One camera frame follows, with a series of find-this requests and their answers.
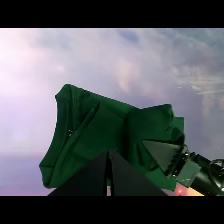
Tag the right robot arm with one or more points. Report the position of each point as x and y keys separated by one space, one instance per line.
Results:
x=208 y=178

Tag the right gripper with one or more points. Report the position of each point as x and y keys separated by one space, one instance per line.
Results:
x=187 y=171

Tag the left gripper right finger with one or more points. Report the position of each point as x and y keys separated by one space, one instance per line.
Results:
x=131 y=181

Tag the green T-shirt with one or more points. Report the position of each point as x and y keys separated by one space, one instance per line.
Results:
x=100 y=130

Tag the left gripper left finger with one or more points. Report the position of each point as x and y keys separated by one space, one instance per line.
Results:
x=88 y=180

